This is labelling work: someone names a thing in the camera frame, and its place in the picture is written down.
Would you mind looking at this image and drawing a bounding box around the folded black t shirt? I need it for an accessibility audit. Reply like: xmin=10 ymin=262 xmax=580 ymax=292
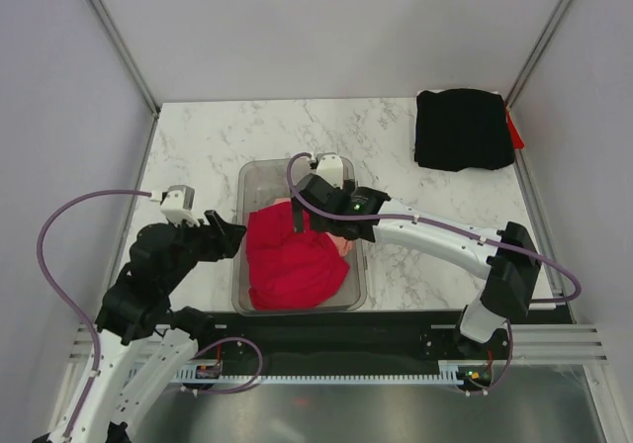
xmin=414 ymin=88 xmax=515 ymax=172

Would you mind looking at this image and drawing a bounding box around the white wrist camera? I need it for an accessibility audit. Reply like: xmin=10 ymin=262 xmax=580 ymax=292
xmin=160 ymin=185 xmax=200 ymax=227
xmin=311 ymin=152 xmax=344 ymax=189

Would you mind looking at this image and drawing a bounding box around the right aluminium frame post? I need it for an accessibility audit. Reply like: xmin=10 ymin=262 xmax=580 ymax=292
xmin=504 ymin=0 xmax=576 ymax=109

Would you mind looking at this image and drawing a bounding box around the aluminium frame post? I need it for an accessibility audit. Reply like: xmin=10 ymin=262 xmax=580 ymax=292
xmin=504 ymin=0 xmax=576 ymax=109
xmin=86 ymin=0 xmax=160 ymax=119

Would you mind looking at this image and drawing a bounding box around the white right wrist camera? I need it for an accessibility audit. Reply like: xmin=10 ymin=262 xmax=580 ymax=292
xmin=311 ymin=152 xmax=344 ymax=189

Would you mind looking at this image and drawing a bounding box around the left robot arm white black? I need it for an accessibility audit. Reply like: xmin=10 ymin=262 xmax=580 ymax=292
xmin=39 ymin=211 xmax=246 ymax=442

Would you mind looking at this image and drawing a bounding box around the clear plastic bin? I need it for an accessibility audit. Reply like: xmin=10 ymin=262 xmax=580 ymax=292
xmin=231 ymin=158 xmax=367 ymax=315

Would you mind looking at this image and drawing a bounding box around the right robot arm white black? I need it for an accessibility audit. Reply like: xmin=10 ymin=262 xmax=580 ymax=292
xmin=289 ymin=173 xmax=541 ymax=358

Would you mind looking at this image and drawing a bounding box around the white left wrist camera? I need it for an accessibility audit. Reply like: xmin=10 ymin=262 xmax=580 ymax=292
xmin=160 ymin=185 xmax=200 ymax=227

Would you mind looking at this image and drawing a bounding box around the peach pink t shirt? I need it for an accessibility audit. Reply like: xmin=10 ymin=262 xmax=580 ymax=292
xmin=273 ymin=198 xmax=354 ymax=257

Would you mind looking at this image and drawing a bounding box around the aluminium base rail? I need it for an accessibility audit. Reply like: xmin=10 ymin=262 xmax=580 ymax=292
xmin=67 ymin=324 xmax=607 ymax=365

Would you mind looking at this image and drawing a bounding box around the crimson red t shirt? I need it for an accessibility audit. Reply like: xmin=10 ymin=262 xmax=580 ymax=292
xmin=246 ymin=202 xmax=350 ymax=310

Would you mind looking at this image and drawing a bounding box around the white slotted cable duct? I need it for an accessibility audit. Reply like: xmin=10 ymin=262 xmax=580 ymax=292
xmin=171 ymin=363 xmax=464 ymax=386

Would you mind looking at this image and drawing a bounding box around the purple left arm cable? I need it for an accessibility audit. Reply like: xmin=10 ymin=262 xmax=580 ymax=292
xmin=38 ymin=189 xmax=164 ymax=438

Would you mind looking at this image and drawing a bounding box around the left aluminium frame post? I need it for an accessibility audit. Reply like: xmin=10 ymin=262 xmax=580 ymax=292
xmin=86 ymin=0 xmax=160 ymax=119

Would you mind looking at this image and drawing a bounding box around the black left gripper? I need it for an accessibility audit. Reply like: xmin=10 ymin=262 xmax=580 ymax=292
xmin=161 ymin=209 xmax=246 ymax=291

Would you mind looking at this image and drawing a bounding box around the folded red t shirt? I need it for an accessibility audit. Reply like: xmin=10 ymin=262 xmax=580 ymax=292
xmin=505 ymin=108 xmax=525 ymax=150

